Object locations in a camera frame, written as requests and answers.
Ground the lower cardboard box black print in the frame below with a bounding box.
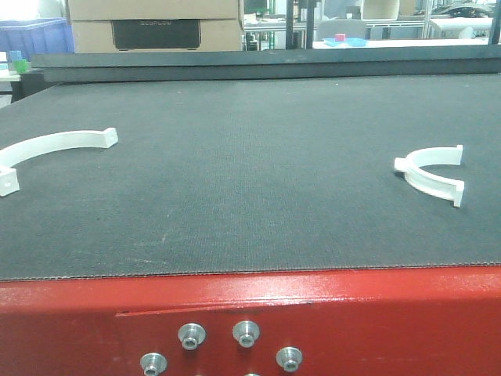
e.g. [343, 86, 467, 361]
[72, 19, 243, 53]

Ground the blue crate background left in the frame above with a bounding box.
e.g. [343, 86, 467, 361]
[1, 17, 75, 60]

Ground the green cube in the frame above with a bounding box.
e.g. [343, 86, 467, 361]
[13, 59, 29, 74]

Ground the upper cardboard box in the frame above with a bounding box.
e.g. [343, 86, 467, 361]
[67, 0, 243, 21]

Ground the dark grey table mat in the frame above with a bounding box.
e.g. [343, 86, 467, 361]
[1, 74, 500, 280]

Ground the light blue tray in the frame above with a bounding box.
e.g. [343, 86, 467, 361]
[323, 37, 367, 48]

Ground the silver bolt upper middle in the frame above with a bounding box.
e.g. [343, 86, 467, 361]
[232, 320, 261, 349]

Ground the silver bolt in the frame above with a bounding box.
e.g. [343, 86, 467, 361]
[276, 346, 303, 373]
[232, 320, 261, 349]
[178, 323, 207, 351]
[140, 352, 168, 376]

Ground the silver bolt upper left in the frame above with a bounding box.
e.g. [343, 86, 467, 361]
[178, 323, 207, 351]

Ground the silver bolt lower left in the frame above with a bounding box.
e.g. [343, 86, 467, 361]
[140, 352, 168, 376]

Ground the silver bolt right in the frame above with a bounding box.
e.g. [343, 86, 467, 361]
[276, 346, 303, 373]

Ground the small white pipe clamp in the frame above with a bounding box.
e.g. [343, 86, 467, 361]
[394, 144, 465, 208]

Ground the red metal table frame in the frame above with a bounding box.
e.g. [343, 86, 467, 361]
[1, 266, 500, 375]

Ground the large white pipe clamp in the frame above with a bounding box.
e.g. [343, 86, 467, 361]
[1, 128, 118, 197]

